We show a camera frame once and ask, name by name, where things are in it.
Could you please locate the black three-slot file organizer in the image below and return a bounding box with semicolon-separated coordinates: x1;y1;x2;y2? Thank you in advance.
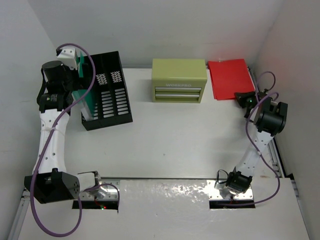
81;51;133;131

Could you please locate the green notebook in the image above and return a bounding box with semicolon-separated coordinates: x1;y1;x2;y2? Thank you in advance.
72;52;96;121

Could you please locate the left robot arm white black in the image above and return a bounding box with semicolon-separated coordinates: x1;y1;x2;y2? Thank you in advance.
24;60;98;204

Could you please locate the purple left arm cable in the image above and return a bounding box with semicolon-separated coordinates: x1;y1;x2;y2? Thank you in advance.
30;43;121;237

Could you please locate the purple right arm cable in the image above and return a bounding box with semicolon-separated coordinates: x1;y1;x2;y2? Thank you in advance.
219;71;280;207

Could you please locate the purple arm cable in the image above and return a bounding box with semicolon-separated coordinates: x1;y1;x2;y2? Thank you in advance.
30;43;121;237
219;71;280;207

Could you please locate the green metal drawer toolbox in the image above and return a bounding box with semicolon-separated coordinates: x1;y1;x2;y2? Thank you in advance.
151;58;208;103

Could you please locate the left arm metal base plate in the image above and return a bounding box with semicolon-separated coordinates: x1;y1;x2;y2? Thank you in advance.
79;179;120;201

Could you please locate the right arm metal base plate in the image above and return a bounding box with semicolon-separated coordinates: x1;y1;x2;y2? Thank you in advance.
206;180;254;202

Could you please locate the red folder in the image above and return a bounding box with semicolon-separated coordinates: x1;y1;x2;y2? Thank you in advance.
207;58;255;101

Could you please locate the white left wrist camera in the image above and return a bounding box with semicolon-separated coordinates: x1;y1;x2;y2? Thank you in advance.
57;47;78;70

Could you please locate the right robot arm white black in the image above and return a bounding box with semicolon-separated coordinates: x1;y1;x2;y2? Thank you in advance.
224;92;288;195

